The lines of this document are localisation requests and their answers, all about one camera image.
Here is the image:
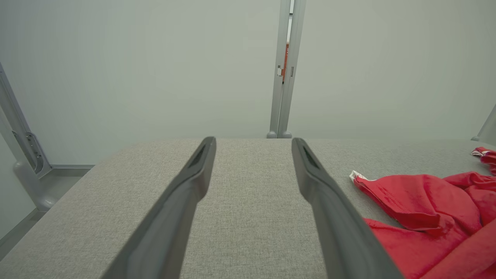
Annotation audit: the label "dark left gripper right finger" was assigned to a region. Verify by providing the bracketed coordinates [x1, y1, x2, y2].
[291, 138, 403, 279]

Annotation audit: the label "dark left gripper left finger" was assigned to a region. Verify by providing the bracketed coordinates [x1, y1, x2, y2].
[101, 136, 216, 279]

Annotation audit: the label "red shorts with white stripe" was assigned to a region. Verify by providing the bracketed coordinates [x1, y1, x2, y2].
[349, 170, 496, 279]

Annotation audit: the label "grey partition floor rail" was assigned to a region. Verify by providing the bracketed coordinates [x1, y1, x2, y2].
[50, 164, 95, 171]

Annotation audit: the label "grey straight partition post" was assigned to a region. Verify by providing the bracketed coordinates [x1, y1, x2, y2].
[277, 0, 307, 139]
[267, 0, 292, 139]

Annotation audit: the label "grey curved-foot partition post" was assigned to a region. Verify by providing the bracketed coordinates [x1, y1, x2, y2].
[0, 62, 58, 212]

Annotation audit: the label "grey bolted-foot partition post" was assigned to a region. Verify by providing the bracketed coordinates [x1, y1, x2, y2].
[471, 104, 496, 146]

